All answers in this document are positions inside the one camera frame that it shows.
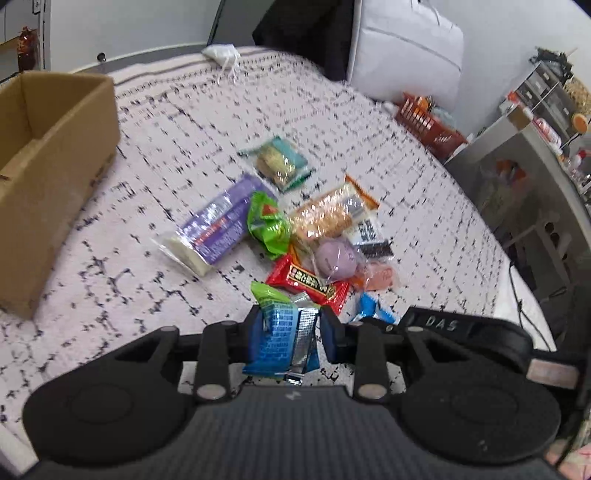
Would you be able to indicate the blue snack packet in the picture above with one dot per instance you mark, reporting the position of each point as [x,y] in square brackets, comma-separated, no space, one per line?
[369,306]
[286,348]

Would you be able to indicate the green yellow cookie packet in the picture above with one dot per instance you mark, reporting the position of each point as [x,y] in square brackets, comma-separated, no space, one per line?
[279,161]

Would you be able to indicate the round purple snack packet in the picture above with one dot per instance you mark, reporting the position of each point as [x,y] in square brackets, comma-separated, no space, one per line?
[336,259]

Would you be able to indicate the purple snack bar packet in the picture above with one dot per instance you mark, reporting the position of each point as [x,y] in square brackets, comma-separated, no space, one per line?
[211,233]

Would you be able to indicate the light green snack packet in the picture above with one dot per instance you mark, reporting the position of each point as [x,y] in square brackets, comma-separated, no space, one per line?
[268,225]

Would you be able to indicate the red candy bar packet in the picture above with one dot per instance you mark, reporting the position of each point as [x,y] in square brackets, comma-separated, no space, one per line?
[289,275]

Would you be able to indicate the white desk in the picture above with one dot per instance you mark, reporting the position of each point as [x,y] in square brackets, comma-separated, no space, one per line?
[526,197]

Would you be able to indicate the red bottle on floor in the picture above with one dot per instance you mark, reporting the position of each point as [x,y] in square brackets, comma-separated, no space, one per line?
[27,50]

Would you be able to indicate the black jacket on chair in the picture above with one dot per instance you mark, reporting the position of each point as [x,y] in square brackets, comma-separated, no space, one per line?
[317,30]

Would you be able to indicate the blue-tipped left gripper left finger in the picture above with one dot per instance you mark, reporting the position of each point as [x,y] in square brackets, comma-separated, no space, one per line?
[221,345]

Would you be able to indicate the orange cracker packet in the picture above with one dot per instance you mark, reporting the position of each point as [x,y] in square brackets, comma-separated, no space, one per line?
[329,215]

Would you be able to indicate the white black patterned blanket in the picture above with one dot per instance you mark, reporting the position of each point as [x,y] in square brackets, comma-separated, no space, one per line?
[180,137]

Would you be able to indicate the orange pink snack packet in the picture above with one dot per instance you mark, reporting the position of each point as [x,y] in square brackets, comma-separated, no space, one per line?
[375,276]

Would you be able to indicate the brown cardboard box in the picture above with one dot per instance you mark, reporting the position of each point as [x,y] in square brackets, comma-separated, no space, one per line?
[59,134]

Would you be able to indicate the red plastic basket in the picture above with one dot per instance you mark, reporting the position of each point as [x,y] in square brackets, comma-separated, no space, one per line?
[440,140]

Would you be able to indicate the black white snack packet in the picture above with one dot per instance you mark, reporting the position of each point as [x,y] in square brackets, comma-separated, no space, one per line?
[368,238]

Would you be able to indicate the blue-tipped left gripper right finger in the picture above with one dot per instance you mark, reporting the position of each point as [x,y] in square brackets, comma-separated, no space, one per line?
[361,345]

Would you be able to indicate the light grey tote bag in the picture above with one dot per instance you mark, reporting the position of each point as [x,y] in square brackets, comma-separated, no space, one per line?
[401,47]

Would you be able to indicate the small drawer organizer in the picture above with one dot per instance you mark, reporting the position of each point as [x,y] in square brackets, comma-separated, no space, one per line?
[542,92]

